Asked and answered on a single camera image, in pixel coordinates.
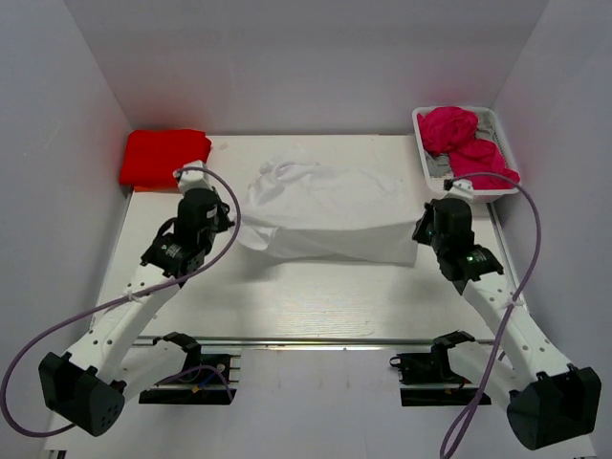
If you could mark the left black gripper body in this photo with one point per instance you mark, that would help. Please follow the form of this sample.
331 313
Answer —
222 222

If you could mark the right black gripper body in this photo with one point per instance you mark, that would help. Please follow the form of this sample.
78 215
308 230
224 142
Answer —
426 233

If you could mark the white t shirt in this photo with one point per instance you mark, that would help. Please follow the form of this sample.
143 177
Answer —
297 208

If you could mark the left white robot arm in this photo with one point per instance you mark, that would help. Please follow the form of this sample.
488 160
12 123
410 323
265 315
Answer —
92 380

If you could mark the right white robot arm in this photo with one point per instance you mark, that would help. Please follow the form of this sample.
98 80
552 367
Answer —
546 398

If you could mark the white plastic basket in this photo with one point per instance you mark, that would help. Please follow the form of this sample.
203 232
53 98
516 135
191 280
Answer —
436 184

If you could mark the grey garment in basket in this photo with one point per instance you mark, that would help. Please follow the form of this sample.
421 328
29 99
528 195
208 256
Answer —
439 166

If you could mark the folded red t shirt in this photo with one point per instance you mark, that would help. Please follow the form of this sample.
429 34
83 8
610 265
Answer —
151 157

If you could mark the magenta t shirt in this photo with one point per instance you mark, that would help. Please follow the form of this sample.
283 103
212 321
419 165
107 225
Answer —
460 135

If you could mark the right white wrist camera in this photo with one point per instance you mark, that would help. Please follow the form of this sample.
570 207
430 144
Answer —
459 189

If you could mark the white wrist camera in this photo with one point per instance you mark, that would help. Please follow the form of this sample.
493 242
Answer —
191 176
459 189

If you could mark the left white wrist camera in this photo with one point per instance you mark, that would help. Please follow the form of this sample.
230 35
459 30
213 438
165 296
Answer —
191 176

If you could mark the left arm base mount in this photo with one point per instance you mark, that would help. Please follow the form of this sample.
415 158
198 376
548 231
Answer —
212 378

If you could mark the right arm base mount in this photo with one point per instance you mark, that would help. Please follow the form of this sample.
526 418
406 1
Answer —
426 379

